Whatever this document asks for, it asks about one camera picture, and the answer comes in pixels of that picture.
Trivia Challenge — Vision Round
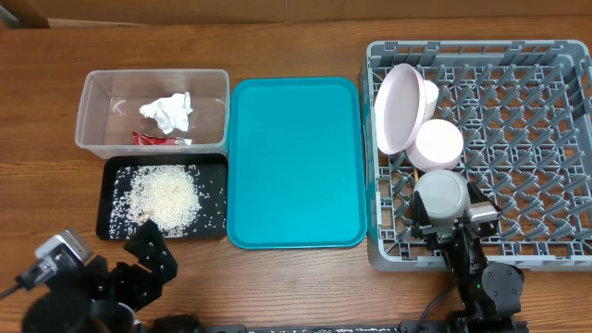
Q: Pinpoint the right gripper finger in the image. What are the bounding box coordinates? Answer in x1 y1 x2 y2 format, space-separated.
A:
467 181 490 208
412 191 432 230

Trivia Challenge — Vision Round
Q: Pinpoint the grey bowl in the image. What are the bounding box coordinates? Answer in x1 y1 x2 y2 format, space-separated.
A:
413 170 470 227

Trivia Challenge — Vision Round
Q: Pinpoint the pile of rice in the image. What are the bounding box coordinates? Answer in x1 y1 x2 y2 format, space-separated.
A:
108 164 227 240

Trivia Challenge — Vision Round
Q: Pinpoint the small pink plate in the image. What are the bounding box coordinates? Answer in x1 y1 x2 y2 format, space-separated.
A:
405 119 464 172

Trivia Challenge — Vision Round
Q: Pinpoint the red snack wrapper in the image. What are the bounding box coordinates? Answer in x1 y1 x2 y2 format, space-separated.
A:
132 131 192 146

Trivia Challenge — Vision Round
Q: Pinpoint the white paper cup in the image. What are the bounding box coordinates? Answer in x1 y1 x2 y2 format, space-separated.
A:
424 80 439 121

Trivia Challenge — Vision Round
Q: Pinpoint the large pink plate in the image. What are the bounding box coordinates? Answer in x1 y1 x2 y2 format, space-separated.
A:
374 64 426 154

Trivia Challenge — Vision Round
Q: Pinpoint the white tissue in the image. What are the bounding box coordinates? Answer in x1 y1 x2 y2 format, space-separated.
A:
139 92 193 134

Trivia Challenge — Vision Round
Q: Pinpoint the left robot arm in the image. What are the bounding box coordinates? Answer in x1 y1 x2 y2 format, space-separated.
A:
1 220 203 332

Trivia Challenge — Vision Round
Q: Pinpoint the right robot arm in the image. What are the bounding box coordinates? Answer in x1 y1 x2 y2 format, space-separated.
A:
412 182 528 332

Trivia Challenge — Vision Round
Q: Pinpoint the black waste tray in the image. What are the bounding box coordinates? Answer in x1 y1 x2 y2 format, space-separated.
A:
95 153 229 242

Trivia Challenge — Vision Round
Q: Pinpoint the grey dishwasher rack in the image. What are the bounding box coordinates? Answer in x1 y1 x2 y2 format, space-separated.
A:
361 40 591 271

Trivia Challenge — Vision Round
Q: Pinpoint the teal serving tray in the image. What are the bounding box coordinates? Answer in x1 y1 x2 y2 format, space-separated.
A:
227 77 367 250

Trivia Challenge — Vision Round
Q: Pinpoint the clear plastic bin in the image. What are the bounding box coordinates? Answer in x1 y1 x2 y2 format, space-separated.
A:
75 68 230 159

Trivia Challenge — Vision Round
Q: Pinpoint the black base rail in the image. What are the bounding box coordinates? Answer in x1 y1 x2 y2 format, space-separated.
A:
184 321 528 333

